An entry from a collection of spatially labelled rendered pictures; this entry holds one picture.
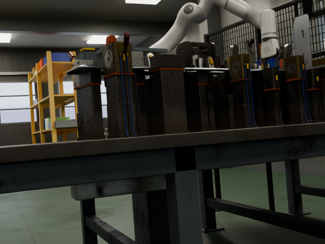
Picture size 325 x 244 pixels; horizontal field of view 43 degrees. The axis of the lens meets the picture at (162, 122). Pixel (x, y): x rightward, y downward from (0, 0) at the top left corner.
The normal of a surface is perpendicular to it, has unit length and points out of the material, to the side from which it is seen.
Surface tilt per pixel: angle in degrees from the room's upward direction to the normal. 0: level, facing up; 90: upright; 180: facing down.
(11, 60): 90
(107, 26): 90
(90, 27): 90
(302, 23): 90
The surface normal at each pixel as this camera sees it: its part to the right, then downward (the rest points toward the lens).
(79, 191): 0.38, -0.05
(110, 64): -0.84, 0.05
